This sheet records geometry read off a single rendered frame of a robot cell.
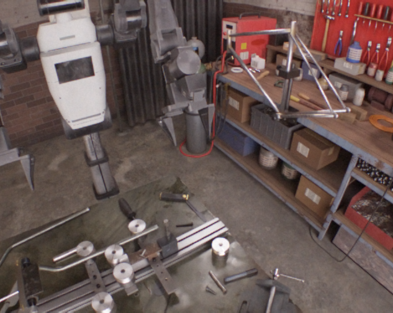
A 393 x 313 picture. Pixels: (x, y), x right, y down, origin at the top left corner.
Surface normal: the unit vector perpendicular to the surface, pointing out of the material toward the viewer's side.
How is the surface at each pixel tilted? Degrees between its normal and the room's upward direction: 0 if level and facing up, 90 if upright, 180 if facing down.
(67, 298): 0
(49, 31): 90
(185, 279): 0
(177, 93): 60
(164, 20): 68
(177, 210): 0
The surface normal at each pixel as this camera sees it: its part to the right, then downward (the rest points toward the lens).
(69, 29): 0.47, 0.52
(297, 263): -0.02, -0.80
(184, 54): 0.40, 0.05
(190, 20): -0.26, 0.57
